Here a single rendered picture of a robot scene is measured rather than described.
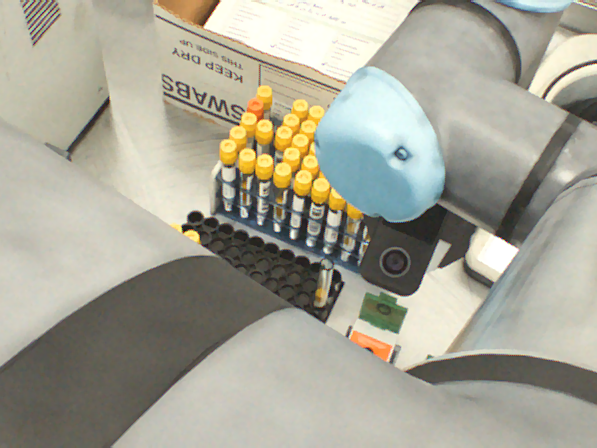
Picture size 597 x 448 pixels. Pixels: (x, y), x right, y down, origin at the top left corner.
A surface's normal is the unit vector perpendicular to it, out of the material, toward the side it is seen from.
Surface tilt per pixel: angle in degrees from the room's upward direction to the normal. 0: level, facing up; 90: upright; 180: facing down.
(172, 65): 90
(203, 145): 0
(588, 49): 0
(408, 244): 28
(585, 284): 44
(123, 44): 0
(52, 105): 90
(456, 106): 24
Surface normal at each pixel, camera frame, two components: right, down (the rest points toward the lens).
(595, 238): 0.02, -0.97
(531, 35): 0.76, 0.17
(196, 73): -0.42, 0.73
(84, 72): 0.91, 0.39
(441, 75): 0.08, -0.52
